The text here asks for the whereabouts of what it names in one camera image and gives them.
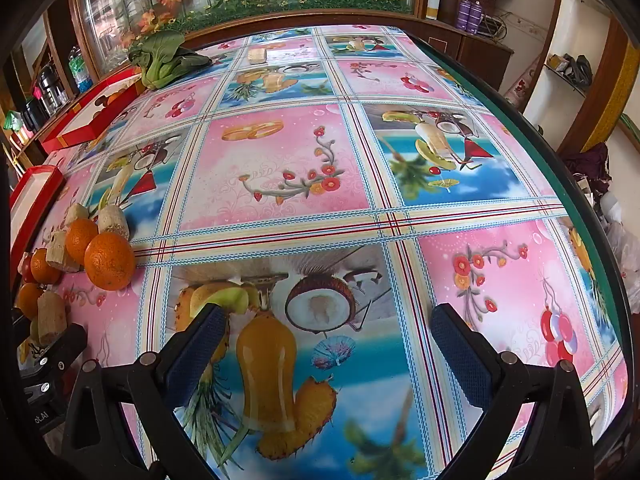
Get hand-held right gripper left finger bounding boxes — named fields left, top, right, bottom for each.
left=62, top=304, right=229, bottom=480

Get orange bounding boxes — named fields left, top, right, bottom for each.
left=30, top=248, right=63, bottom=285
left=65, top=218, right=99, bottom=266
left=16, top=282, right=45, bottom=322
left=84, top=231, right=137, bottom=291

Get dark shoes on shelf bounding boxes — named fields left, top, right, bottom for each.
left=570, top=54, right=595, bottom=88

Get red tray with orange stripes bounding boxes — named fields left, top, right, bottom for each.
left=40, top=67, right=146, bottom=156

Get dark red cloth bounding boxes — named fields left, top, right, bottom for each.
left=564, top=142, right=612, bottom=196

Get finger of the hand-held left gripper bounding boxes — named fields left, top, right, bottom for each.
left=19, top=324, right=87, bottom=378
left=20, top=376, right=68, bottom=405

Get red tray with white base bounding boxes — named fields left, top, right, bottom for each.
left=10, top=167, right=66, bottom=271

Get green bok choy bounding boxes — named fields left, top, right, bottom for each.
left=127, top=30, right=213, bottom=91

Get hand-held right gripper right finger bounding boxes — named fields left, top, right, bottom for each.
left=430, top=304, right=599, bottom=480

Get fruit print tablecloth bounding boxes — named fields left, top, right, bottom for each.
left=10, top=25, right=631, bottom=480

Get clear water bottle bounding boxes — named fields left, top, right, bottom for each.
left=69, top=46, right=93, bottom=93

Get black thermos flask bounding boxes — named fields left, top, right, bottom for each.
left=39, top=66, right=68, bottom=113

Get white plastic bag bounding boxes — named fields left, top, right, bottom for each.
left=599, top=194, right=637, bottom=288

